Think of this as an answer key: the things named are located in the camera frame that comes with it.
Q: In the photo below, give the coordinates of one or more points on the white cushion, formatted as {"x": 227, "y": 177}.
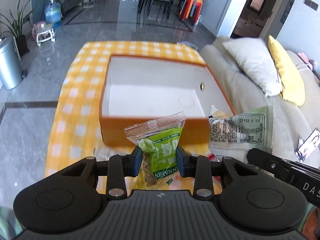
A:
{"x": 253, "y": 57}

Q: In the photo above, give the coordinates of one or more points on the potted green plant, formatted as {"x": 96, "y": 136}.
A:
{"x": 15, "y": 26}

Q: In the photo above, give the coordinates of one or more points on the yellow cushion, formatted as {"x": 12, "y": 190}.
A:
{"x": 293, "y": 89}

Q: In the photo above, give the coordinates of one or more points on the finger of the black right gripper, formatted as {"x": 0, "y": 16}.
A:
{"x": 291, "y": 172}

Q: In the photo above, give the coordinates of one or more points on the beige sofa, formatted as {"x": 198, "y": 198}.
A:
{"x": 290, "y": 121}

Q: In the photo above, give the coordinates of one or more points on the orange cardboard box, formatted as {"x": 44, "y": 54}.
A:
{"x": 138, "y": 89}

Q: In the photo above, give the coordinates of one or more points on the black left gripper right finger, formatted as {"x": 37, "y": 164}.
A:
{"x": 198, "y": 167}

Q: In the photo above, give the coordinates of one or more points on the yellow white checkered tablecloth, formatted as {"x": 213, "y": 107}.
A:
{"x": 76, "y": 131}

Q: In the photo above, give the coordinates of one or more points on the blue water jug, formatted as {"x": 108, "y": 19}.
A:
{"x": 53, "y": 14}

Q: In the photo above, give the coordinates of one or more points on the silver trash bin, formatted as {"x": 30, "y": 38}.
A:
{"x": 10, "y": 64}

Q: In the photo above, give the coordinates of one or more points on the orange plastic stools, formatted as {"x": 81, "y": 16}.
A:
{"x": 191, "y": 9}

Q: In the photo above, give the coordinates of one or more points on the green raisin snack packet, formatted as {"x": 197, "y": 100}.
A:
{"x": 158, "y": 140}

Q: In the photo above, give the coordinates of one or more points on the white small stool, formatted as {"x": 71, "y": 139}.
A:
{"x": 45, "y": 33}

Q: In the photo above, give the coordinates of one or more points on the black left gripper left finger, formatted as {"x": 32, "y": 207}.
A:
{"x": 119, "y": 167}

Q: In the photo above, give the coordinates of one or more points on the pale green snack bag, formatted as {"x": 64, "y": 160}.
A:
{"x": 243, "y": 131}

